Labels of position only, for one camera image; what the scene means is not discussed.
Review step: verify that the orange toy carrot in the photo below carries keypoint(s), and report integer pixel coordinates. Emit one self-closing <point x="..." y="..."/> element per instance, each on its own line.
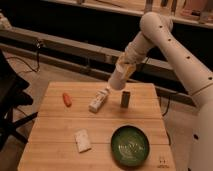
<point x="66" y="99"/>

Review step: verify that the green bowl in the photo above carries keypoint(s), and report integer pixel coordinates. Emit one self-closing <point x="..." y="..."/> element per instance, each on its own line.
<point x="129" y="146"/>

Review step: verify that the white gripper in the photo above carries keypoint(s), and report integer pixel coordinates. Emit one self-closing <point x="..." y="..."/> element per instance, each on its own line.
<point x="125" y="67"/>

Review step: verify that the black office chair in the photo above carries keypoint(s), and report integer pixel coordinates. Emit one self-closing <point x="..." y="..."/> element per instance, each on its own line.
<point x="12" y="95"/>

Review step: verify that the dark rectangular eraser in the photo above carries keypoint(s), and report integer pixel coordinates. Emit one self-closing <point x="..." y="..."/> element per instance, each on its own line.
<point x="125" y="99"/>

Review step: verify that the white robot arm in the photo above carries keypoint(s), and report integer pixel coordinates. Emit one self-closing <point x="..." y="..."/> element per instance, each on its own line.
<point x="196" y="78"/>

